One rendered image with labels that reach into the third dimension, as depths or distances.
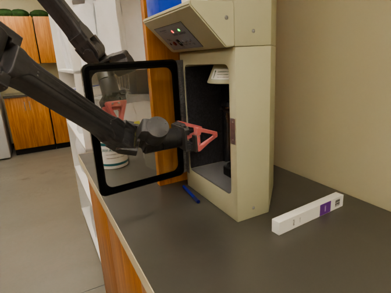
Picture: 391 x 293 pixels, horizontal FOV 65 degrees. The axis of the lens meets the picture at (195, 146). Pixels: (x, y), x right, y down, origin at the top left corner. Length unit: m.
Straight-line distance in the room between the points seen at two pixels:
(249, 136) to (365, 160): 0.41
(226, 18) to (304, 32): 0.50
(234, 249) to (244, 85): 0.40
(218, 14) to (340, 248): 0.61
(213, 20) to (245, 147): 0.33
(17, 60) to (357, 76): 0.89
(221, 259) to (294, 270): 0.16
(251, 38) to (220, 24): 0.09
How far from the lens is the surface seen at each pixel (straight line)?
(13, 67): 0.62
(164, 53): 1.09
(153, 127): 0.77
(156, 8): 0.93
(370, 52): 1.05
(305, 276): 0.73
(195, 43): 0.86
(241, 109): 0.80
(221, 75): 0.88
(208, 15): 0.75
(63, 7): 1.03
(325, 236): 0.88
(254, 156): 0.85
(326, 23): 1.15
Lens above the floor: 1.39
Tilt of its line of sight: 16 degrees down
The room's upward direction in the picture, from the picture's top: 3 degrees counter-clockwise
